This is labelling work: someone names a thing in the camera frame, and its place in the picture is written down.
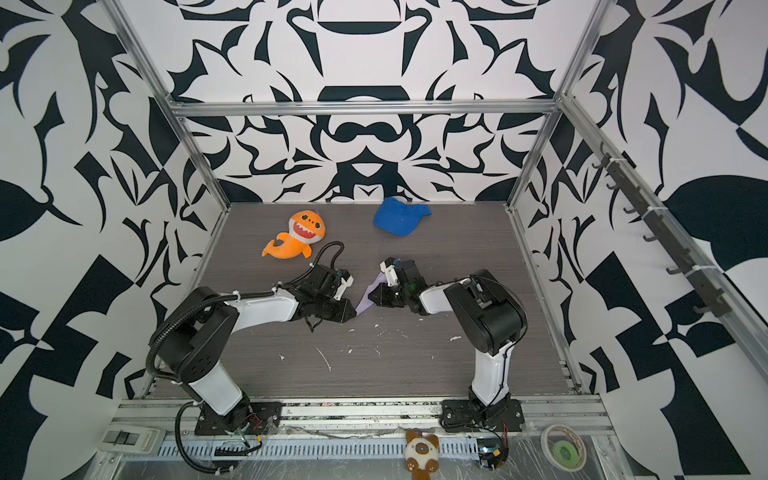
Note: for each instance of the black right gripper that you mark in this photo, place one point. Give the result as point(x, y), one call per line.
point(384, 291)

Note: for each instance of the lilac square paper sheet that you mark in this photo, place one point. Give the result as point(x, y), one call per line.
point(365, 303)

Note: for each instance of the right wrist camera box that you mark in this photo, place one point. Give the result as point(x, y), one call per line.
point(389, 268)

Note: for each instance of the orange shark plush toy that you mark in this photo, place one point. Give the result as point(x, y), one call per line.
point(305, 228)

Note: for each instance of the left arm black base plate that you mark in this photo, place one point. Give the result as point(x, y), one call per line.
point(248, 418)

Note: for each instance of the black wall hook rail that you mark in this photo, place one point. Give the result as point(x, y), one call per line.
point(662, 226)

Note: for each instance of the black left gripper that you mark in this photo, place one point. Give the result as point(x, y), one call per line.
point(347, 311)

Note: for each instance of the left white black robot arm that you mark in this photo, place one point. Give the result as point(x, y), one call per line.
point(187, 347)

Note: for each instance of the brown white plush toy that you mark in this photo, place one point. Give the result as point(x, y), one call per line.
point(421, 454)

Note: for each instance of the small black electronics board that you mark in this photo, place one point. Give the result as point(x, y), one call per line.
point(492, 453)

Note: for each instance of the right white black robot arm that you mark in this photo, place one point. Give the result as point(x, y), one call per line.
point(490, 315)

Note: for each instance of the tape roll with green core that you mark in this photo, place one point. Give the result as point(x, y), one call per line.
point(563, 448)

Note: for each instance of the blue cap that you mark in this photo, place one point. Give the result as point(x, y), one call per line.
point(398, 218)

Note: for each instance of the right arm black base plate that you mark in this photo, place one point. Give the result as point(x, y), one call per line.
point(471, 414)

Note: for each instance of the white power strip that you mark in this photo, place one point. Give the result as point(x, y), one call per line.
point(132, 439)

